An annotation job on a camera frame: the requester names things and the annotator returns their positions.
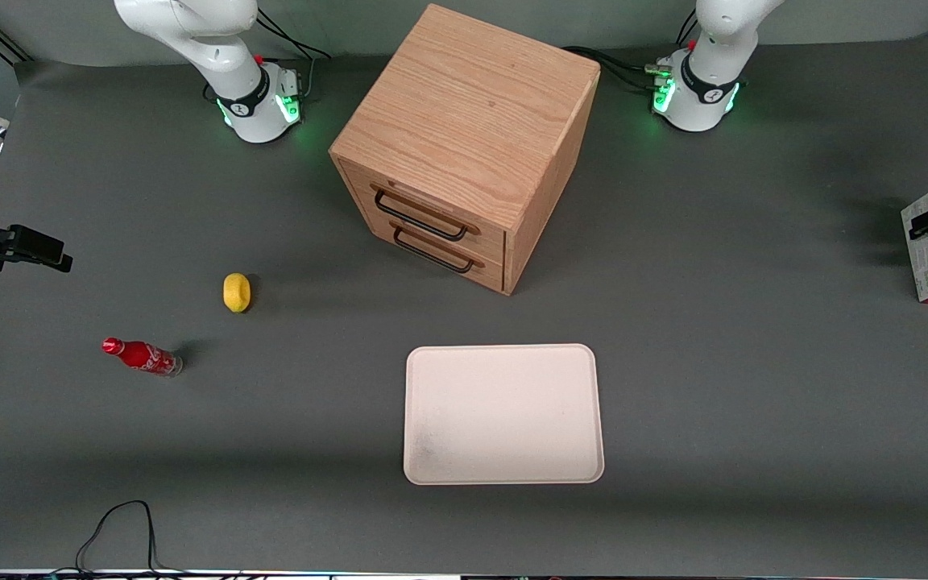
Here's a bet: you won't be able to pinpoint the beige plastic tray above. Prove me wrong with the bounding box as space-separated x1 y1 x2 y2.
404 344 605 486

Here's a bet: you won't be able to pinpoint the red cola bottle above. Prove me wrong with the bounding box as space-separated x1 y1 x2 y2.
101 338 184 378

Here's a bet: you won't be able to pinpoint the yellow lemon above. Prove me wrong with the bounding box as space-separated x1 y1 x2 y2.
223 273 252 313

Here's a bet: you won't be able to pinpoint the wooden drawer front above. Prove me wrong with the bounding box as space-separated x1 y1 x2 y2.
339 159 508 265
355 205 506 292

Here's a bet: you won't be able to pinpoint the wooden drawer cabinet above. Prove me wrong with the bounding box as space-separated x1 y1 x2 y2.
329 3 602 297

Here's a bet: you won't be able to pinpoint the thin black table cable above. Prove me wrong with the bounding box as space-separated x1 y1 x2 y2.
73 499 191 578

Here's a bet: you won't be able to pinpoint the black right arm base cable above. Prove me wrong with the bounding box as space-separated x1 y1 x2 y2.
257 10 333 99

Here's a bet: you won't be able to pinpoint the black left arm base cables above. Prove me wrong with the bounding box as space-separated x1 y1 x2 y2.
562 45 670 91

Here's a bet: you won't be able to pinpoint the black drawer handle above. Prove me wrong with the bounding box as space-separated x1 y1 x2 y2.
373 187 470 242
392 226 475 275

